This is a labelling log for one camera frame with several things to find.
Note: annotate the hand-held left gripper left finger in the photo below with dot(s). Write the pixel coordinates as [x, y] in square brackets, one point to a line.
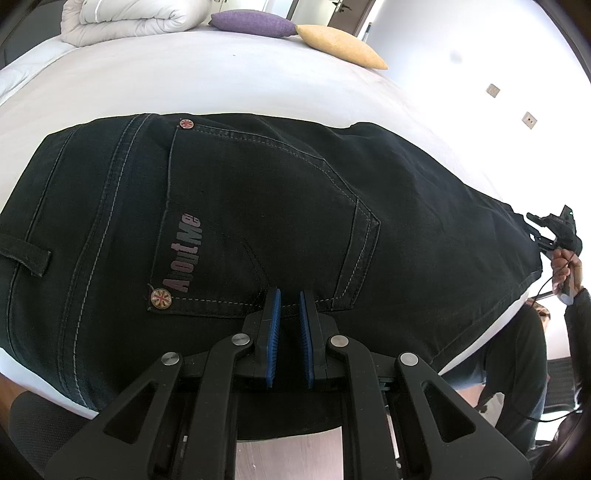
[274, 325]

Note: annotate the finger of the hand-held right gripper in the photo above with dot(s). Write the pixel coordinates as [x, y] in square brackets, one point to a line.
[544, 240]
[539, 218]

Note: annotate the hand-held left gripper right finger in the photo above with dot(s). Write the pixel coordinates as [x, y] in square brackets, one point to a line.
[306, 337]

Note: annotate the black denim pants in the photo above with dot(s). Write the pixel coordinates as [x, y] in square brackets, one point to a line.
[277, 207]

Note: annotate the person's right forearm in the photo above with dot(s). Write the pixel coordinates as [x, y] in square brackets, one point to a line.
[579, 337]

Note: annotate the person's right hand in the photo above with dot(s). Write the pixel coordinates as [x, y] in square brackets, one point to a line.
[564, 272]

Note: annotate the person's leg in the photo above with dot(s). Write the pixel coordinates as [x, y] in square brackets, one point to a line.
[508, 369]

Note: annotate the black mesh chair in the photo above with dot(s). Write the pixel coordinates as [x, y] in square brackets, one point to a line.
[44, 420]

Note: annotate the bed with white sheet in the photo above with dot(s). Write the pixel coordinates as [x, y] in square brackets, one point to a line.
[231, 78]

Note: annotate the yellow pillow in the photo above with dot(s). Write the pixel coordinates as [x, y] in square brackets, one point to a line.
[339, 44]

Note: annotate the dark wooden door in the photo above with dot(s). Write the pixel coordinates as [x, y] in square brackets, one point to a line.
[323, 14]

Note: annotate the purple pillow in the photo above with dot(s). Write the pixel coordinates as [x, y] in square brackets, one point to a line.
[254, 22]

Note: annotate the folded white duvet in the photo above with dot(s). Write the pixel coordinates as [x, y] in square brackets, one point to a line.
[124, 18]

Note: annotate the square wall socket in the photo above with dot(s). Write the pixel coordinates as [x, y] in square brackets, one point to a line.
[528, 120]
[493, 90]

